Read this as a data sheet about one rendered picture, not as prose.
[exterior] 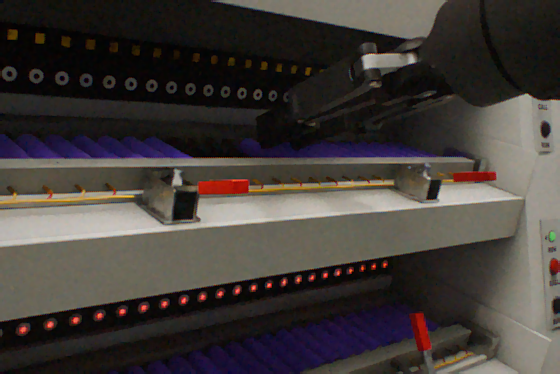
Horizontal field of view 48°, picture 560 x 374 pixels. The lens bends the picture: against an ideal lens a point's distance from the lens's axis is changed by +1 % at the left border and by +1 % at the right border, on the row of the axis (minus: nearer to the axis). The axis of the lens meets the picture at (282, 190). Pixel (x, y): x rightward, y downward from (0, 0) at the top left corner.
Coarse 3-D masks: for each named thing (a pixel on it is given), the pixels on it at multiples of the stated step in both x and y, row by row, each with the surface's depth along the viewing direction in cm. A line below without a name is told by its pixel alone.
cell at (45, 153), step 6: (18, 138) 46; (24, 138) 45; (30, 138) 45; (36, 138) 46; (18, 144) 45; (24, 144) 45; (30, 144) 44; (36, 144) 44; (42, 144) 44; (24, 150) 44; (30, 150) 44; (36, 150) 43; (42, 150) 43; (48, 150) 43; (36, 156) 43; (42, 156) 42; (48, 156) 42; (54, 156) 42; (60, 156) 42
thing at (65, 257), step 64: (448, 128) 74; (320, 192) 54; (384, 192) 58; (448, 192) 63; (512, 192) 68; (0, 256) 32; (64, 256) 35; (128, 256) 37; (192, 256) 41; (256, 256) 44; (320, 256) 49; (384, 256) 54; (0, 320) 34
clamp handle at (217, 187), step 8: (176, 176) 40; (176, 184) 41; (200, 184) 37; (208, 184) 37; (216, 184) 36; (224, 184) 36; (232, 184) 35; (240, 184) 35; (248, 184) 36; (200, 192) 37; (208, 192) 37; (216, 192) 36; (224, 192) 36; (232, 192) 35; (240, 192) 35; (248, 192) 36
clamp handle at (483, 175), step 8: (424, 168) 58; (424, 176) 58; (432, 176) 57; (440, 176) 56; (448, 176) 56; (456, 176) 55; (464, 176) 54; (472, 176) 54; (480, 176) 53; (488, 176) 53
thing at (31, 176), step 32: (0, 160) 38; (32, 160) 39; (64, 160) 40; (96, 160) 42; (128, 160) 43; (160, 160) 45; (192, 160) 46; (224, 160) 48; (256, 160) 50; (288, 160) 52; (320, 160) 55; (352, 160) 57; (384, 160) 60; (416, 160) 63; (448, 160) 67; (0, 192) 37; (32, 192) 38; (64, 192) 40
